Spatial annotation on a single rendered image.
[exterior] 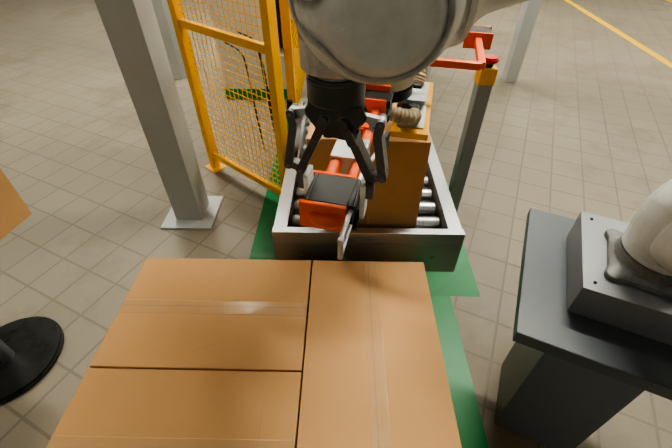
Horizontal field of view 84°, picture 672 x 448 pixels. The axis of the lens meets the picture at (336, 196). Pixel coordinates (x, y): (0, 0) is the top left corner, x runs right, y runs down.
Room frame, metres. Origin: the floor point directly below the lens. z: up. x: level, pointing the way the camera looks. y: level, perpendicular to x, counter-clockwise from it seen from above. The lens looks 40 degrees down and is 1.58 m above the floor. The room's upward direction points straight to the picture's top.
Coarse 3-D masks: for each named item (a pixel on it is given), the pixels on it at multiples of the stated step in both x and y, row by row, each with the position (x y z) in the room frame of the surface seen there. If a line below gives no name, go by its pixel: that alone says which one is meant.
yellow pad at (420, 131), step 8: (416, 88) 1.07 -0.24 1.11; (424, 88) 1.11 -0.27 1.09; (432, 88) 1.12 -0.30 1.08; (400, 104) 1.01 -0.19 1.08; (408, 104) 1.00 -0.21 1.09; (416, 104) 0.95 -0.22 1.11; (424, 112) 0.95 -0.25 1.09; (424, 120) 0.91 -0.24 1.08; (392, 128) 0.87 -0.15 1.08; (400, 128) 0.87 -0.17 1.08; (408, 128) 0.87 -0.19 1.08; (416, 128) 0.87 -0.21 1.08; (424, 128) 0.87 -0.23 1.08; (392, 136) 0.86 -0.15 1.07; (400, 136) 0.85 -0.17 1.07; (408, 136) 0.85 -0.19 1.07; (416, 136) 0.84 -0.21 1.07; (424, 136) 0.84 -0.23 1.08
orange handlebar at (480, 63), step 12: (480, 48) 1.12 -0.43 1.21; (444, 60) 1.03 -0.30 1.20; (456, 60) 1.03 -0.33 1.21; (468, 60) 1.03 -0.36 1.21; (480, 60) 1.03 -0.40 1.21; (336, 168) 0.53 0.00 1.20; (312, 216) 0.41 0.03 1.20; (324, 216) 0.40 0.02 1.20; (336, 216) 0.40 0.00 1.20; (324, 228) 0.39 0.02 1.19
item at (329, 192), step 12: (312, 180) 0.47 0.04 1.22; (324, 180) 0.47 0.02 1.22; (336, 180) 0.47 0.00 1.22; (348, 180) 0.47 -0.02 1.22; (312, 192) 0.44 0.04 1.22; (324, 192) 0.44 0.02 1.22; (336, 192) 0.44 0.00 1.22; (348, 192) 0.44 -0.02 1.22; (300, 204) 0.42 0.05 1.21; (312, 204) 0.42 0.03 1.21; (324, 204) 0.41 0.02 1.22; (336, 204) 0.42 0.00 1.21; (300, 216) 0.42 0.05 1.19; (336, 228) 0.41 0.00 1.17
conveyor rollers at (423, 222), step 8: (304, 144) 1.65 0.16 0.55; (424, 184) 1.34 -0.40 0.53; (296, 192) 1.28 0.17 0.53; (424, 192) 1.26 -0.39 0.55; (296, 200) 1.21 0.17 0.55; (296, 208) 1.17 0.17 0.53; (424, 208) 1.16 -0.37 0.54; (432, 208) 1.16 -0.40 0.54; (296, 216) 1.10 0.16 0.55; (424, 216) 1.11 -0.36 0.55; (432, 216) 1.11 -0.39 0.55; (296, 224) 1.08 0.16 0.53; (416, 224) 1.07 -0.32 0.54; (424, 224) 1.07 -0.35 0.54; (432, 224) 1.07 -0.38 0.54
